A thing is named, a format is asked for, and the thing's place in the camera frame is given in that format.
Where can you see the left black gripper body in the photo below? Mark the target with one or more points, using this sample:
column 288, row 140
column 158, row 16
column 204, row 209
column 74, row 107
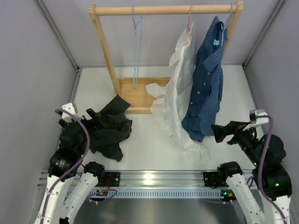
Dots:
column 84, row 143

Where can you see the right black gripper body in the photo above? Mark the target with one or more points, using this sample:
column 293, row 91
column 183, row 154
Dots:
column 245, row 139

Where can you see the black striped shirt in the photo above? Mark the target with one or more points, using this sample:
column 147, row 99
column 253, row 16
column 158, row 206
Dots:
column 117, row 128

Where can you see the light blue wire hanger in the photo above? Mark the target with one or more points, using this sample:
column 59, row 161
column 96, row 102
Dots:
column 138, row 27

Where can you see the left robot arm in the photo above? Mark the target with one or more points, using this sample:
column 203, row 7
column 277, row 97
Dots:
column 57, row 207

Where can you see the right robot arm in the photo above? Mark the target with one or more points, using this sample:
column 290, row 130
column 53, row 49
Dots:
column 272, row 180

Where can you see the blue checkered shirt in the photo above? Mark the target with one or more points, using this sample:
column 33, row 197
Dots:
column 207, row 87

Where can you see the white shirt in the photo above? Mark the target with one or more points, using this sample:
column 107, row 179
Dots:
column 171, row 101

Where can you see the wooden clothes rack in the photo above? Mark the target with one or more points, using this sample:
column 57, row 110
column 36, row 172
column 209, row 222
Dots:
column 139, row 99

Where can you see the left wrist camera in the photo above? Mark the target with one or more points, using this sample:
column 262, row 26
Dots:
column 72, row 109

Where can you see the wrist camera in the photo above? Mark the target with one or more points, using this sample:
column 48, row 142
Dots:
column 257, row 118
column 72, row 109

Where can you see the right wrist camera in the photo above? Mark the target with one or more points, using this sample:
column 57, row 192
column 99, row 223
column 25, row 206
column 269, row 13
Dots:
column 257, row 118

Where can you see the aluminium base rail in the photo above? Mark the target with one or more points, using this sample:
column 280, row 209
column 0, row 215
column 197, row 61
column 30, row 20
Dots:
column 161, row 179

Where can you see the white slotted cable duct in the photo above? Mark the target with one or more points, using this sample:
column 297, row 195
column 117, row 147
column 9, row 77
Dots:
column 163, row 193

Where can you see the pink wire hanger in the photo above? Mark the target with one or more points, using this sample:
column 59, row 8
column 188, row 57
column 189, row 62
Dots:
column 188, row 21

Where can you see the blue wire hanger right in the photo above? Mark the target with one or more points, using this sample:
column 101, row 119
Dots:
column 226, row 21

